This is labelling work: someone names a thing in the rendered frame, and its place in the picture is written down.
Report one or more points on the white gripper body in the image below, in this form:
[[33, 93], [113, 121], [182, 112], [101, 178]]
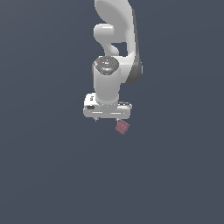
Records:
[[106, 110]]

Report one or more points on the small red cube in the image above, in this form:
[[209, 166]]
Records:
[[122, 127]]

